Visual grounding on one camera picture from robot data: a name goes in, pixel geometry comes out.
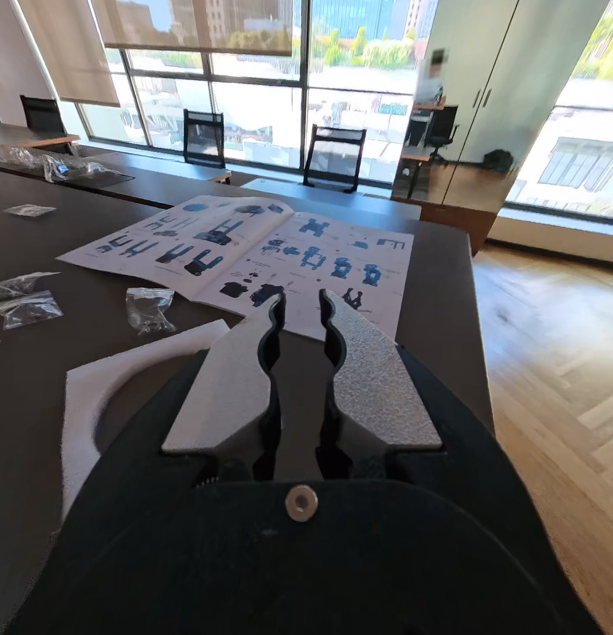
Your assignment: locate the large glass window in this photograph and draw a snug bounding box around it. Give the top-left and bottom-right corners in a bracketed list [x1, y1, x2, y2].
[80, 0, 438, 185]
[505, 0, 613, 220]

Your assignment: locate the grey desk with brown edge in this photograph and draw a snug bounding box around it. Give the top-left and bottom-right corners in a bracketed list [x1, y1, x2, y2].
[0, 123, 82, 149]
[92, 151, 233, 185]
[241, 178, 422, 221]

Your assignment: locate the black mesh office chair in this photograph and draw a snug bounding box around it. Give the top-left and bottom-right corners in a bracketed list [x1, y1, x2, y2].
[303, 124, 368, 194]
[20, 95, 75, 155]
[183, 109, 227, 170]

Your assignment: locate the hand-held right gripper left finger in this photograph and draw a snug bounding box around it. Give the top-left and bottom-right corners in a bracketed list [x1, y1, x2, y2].
[160, 292, 287, 481]

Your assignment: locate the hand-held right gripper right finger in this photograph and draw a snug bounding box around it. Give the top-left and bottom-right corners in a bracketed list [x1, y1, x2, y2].
[315, 289, 443, 481]

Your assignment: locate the glossy tall cabinet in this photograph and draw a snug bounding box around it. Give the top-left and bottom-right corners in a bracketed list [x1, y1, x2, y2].
[391, 0, 613, 256]

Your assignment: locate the dark desk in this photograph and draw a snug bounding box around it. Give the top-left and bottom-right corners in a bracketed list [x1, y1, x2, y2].
[0, 166, 496, 635]

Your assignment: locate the open instruction manual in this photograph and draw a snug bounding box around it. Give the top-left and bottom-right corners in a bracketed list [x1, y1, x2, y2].
[56, 195, 415, 343]

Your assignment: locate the beige roller blind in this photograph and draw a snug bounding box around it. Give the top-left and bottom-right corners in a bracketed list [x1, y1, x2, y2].
[19, 0, 121, 108]
[90, 0, 293, 57]

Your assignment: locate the large crumpled clear plastic bag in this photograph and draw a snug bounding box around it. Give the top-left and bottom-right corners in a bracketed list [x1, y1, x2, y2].
[0, 146, 122, 183]

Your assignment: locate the white foam frame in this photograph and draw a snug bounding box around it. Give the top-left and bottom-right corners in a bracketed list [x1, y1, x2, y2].
[61, 319, 231, 522]

